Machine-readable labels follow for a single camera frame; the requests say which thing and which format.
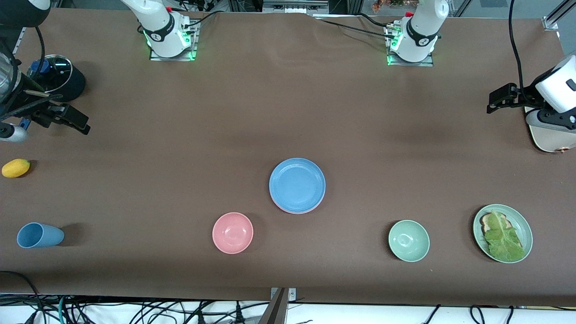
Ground blue plate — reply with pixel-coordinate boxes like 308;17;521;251
269;157;326;212

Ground pink plate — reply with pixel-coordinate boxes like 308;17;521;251
273;198;324;215

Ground black pot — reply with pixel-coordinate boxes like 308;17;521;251
28;54;87;102

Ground glass lid blue knob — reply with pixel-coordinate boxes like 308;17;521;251
28;54;73;90

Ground yellow mango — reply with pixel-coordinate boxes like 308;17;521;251
1;158;31;178

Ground aluminium profile bar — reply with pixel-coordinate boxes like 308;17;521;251
542;0;576;31

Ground blue cup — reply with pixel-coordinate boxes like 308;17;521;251
17;222;65;249

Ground toasted bread slice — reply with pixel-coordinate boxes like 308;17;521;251
480;213;512;235

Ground green plate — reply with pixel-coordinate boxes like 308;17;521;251
472;204;533;264

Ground green lettuce leaf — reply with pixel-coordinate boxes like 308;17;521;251
484;210;526;262

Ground orange artificial flowers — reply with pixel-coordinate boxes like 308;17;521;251
371;0;420;13

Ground green bowl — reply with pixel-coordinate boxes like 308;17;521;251
388;220;430;262

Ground pink bowl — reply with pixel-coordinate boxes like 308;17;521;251
212;212;254;255

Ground brown table cloth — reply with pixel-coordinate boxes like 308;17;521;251
0;9;576;307

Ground dark stand pole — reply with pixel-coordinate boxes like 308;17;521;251
257;288;289;324

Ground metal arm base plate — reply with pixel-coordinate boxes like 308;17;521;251
149;20;199;62
386;25;435;67

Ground black base cable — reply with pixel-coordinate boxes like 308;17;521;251
355;13;397;29
182;10;225;28
317;19;397;38

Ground thick black floor cable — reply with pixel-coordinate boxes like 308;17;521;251
0;270;45;324

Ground grey metal frame rail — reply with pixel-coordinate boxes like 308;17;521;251
263;0;329;13

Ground metal table edge bracket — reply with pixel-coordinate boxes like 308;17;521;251
270;287;297;302

